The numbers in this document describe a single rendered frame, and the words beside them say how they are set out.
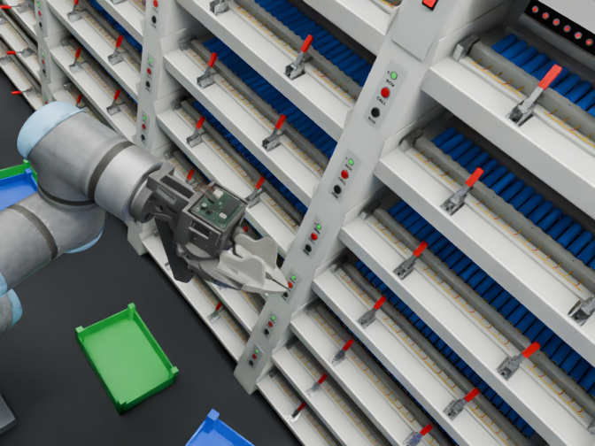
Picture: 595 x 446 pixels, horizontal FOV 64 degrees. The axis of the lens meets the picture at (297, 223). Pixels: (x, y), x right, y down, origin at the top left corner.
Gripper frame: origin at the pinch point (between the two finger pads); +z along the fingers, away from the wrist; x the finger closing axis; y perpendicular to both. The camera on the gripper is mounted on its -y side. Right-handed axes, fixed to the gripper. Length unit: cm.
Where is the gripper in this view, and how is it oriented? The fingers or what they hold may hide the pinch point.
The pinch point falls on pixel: (275, 287)
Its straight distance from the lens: 62.6
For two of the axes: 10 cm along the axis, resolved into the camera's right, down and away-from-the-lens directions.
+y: 3.6, -6.2, -7.0
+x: 4.0, -5.8, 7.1
